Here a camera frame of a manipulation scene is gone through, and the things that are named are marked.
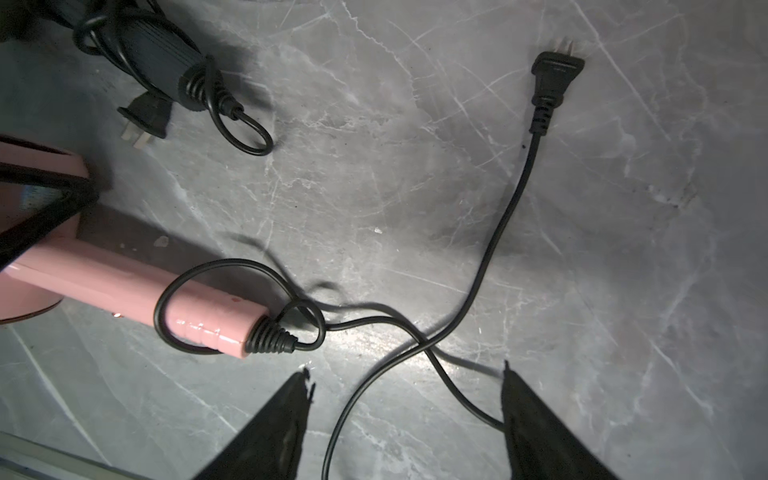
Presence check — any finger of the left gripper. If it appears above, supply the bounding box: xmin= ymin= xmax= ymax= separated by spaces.
xmin=1 ymin=163 xmax=99 ymax=267

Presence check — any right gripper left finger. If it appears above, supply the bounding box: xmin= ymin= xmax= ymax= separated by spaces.
xmin=196 ymin=368 xmax=315 ymax=480

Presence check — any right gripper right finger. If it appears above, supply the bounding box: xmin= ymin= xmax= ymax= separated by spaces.
xmin=501 ymin=367 xmax=617 ymax=480

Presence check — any black cord of pink dryer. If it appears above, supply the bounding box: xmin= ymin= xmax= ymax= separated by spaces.
xmin=152 ymin=50 xmax=586 ymax=480

